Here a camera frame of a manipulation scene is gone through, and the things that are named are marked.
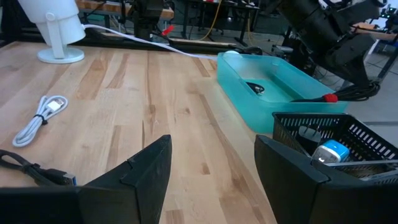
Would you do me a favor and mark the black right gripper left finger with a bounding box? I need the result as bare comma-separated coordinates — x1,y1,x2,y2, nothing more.
0,134,173,224

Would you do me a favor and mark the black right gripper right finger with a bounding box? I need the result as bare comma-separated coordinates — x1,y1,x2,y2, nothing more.
254,134,398,224

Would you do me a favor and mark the black cable with red tie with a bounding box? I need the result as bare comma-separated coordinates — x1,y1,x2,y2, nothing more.
290,81,382,104

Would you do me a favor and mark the small white blue charger cube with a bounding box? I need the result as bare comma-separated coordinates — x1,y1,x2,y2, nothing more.
310,139,351,164

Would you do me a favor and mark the teal plastic bin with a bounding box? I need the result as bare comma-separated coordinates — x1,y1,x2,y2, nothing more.
216,51,349,135

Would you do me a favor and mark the wooden top workbench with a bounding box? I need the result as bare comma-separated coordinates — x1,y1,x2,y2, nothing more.
351,21,398,82
75,0,175,20

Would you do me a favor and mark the black plastic mesh basket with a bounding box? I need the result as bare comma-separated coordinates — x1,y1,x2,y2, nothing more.
272,111,398,166
325,163,398,188

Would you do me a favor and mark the red clip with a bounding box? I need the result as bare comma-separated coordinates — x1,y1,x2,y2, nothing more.
160,24,176,37

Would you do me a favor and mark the bundled white USB cable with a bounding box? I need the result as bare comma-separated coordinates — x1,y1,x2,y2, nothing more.
12,94,70,148

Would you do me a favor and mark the black frame desk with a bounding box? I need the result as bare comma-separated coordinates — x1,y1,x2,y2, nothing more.
182,0,260,48

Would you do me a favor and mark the yellow hanging cable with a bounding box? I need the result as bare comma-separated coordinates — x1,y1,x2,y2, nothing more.
198,0,224,42

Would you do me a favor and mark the white power cable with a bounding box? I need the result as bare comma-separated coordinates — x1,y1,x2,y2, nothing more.
83,24,219,61

